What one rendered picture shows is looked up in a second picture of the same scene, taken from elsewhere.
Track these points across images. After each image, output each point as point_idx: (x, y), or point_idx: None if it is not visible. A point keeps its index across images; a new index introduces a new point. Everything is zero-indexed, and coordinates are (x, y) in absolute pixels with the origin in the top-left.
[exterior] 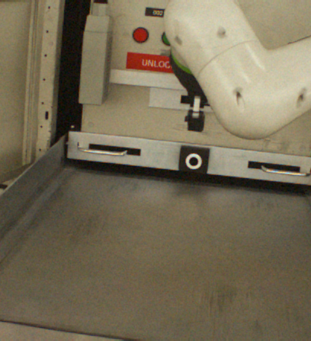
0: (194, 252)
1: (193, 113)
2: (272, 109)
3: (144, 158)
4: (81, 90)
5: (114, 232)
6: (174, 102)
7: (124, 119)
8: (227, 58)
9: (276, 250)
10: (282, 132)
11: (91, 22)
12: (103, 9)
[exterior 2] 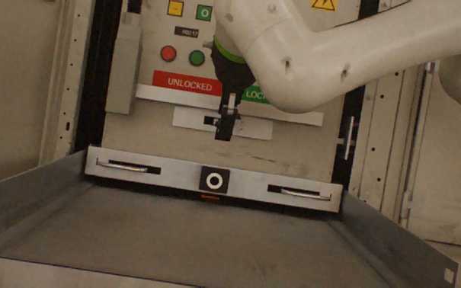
0: (227, 240)
1: (228, 109)
2: (318, 79)
3: (164, 177)
4: (109, 98)
5: (145, 222)
6: (197, 123)
7: (146, 137)
8: (277, 31)
9: (306, 247)
10: (302, 157)
11: (123, 30)
12: (136, 19)
